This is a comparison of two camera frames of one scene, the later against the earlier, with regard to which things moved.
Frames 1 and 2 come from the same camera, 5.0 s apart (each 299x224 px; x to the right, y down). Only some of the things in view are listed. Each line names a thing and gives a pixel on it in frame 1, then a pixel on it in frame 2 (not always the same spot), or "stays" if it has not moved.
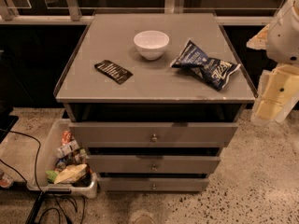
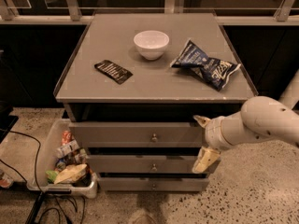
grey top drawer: (152, 134) stays
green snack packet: (50, 175) stays
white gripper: (284, 41) -> (212, 133)
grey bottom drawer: (153, 184) stays
